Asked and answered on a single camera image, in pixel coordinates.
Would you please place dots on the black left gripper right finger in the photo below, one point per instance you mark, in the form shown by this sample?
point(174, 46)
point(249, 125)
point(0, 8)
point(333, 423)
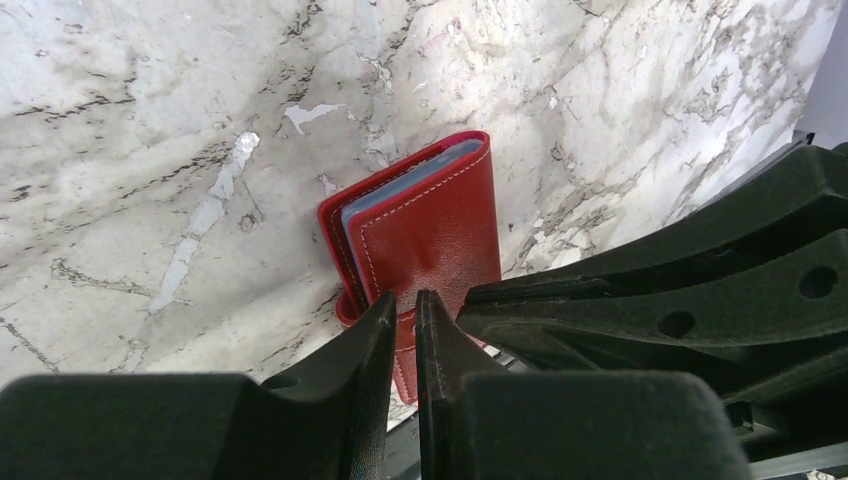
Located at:
point(478, 420)

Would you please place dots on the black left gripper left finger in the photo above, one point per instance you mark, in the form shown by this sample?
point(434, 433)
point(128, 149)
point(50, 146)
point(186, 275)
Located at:
point(324, 417)

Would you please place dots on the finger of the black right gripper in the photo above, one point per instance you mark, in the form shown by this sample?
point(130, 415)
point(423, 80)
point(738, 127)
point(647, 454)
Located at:
point(786, 316)
point(795, 201)

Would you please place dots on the red card holder wallet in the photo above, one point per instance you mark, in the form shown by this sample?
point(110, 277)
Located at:
point(427, 222)

